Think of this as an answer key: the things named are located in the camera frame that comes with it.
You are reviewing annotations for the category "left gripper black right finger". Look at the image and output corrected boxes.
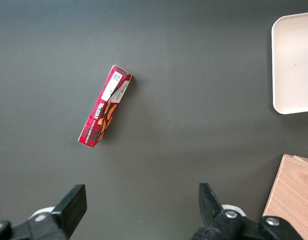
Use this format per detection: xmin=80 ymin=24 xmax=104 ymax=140
xmin=192 ymin=182 xmax=303 ymax=240

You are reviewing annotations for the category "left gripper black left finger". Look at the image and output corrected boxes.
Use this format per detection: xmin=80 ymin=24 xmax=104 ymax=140
xmin=0 ymin=184 xmax=88 ymax=240

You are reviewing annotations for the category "cream rectangular tray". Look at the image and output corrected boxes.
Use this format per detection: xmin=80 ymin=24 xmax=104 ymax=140
xmin=271 ymin=11 xmax=308 ymax=116

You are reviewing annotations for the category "light wooden board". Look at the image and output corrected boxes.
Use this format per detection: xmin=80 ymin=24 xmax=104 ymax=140
xmin=262 ymin=153 xmax=308 ymax=240

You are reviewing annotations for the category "red tartan shortbread box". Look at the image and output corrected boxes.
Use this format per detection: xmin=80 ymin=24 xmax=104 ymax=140
xmin=77 ymin=64 xmax=133 ymax=149

